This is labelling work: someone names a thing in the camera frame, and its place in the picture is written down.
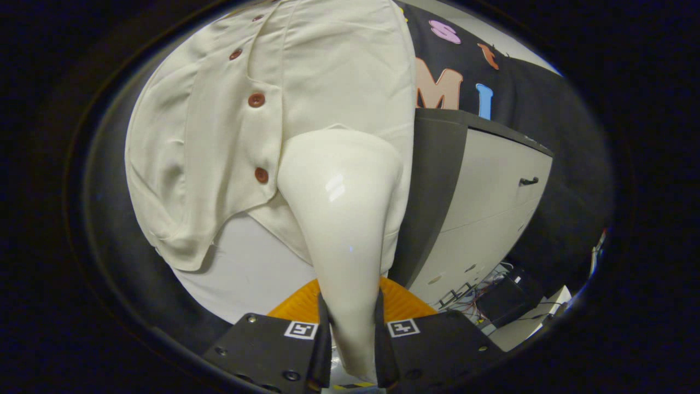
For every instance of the white garment steamer head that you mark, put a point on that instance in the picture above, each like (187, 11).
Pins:
(342, 219)

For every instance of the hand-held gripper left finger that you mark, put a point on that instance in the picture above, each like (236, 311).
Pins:
(273, 350)

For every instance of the cream button-up shirt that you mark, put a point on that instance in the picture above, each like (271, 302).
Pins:
(219, 137)

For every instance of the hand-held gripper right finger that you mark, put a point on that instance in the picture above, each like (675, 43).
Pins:
(437, 350)

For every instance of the black electronics box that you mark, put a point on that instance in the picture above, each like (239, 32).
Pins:
(508, 298)

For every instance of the grey cabinet with dark top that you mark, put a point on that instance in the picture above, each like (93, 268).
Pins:
(492, 208)

